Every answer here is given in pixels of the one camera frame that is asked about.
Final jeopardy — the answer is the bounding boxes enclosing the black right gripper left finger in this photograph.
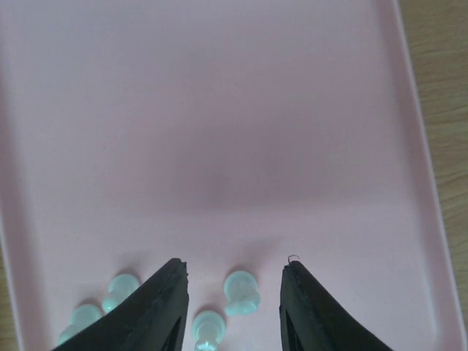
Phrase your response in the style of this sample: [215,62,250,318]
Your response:
[56,258,189,351]

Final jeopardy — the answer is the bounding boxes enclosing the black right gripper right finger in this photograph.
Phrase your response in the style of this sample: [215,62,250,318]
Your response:
[279,260,390,351]

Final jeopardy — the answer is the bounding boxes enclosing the pink plastic tray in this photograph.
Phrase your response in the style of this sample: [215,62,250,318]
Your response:
[1,1,467,350]

